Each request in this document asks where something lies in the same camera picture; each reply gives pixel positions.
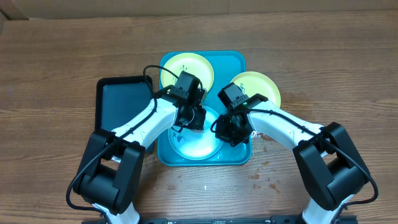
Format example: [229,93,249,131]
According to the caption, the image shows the light blue plate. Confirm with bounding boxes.
[168,106,223,161]

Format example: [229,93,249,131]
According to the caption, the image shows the yellow plate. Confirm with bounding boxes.
[162,53,215,91]
[231,72,281,108]

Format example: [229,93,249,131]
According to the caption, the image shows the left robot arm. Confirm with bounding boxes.
[66,90,206,223]

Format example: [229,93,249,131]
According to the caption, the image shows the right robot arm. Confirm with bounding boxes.
[211,93,374,223]

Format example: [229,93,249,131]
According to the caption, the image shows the teal tray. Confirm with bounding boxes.
[157,50,252,166]

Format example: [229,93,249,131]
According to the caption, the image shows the black tray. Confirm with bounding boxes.
[94,75,155,154]

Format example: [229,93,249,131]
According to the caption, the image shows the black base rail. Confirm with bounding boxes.
[81,214,358,224]

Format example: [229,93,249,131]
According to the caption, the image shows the cardboard wall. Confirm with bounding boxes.
[1,0,397,20]

